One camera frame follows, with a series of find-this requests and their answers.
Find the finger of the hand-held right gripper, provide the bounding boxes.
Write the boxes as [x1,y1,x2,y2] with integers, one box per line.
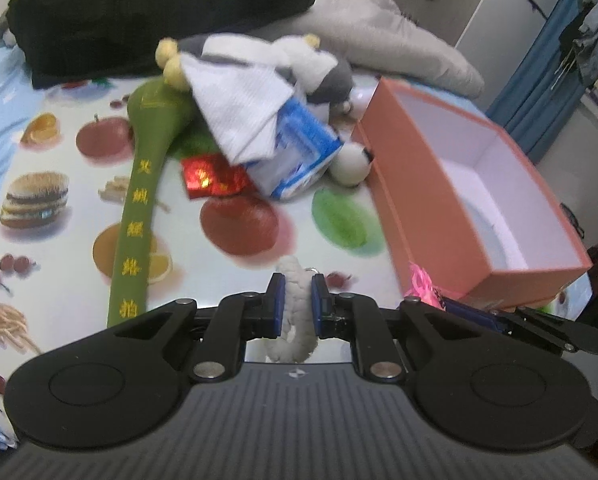
[441,297,598,358]

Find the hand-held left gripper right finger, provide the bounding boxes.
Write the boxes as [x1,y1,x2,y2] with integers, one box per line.
[311,275,485,381]

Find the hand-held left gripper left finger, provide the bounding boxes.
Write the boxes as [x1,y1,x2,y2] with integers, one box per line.
[111,272,286,381]

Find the white braided ring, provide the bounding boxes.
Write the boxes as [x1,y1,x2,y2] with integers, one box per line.
[264,255,325,364]

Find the pink cardboard box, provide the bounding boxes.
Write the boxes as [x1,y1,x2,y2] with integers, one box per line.
[350,77,593,311]

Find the small panda plush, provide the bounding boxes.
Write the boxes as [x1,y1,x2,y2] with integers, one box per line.
[329,140,375,189]

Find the red foil packet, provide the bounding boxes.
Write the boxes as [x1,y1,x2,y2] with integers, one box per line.
[180,156,249,201]

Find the white towel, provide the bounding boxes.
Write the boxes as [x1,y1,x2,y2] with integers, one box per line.
[179,52,297,163]

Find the grey white penguin plush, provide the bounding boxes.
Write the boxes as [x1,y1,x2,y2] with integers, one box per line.
[155,34,356,111]

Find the blue tissue pack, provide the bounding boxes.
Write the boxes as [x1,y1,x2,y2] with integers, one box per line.
[241,95,344,202]

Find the green plush massage stick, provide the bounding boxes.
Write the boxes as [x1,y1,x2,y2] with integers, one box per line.
[106,80,197,329]

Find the food print mat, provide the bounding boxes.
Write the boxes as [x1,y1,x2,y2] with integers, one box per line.
[0,67,595,411]

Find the blue curtain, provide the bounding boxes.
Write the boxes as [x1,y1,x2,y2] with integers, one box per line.
[484,0,598,161]

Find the grey duvet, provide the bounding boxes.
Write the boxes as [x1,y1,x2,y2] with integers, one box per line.
[299,0,485,98]

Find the hanging clothes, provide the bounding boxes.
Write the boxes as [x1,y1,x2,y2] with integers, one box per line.
[559,0,598,86]

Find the white wardrobe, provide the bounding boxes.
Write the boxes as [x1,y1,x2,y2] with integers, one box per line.
[384,0,555,116]

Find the black jacket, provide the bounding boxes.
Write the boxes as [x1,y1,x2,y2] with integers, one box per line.
[6,0,322,90]

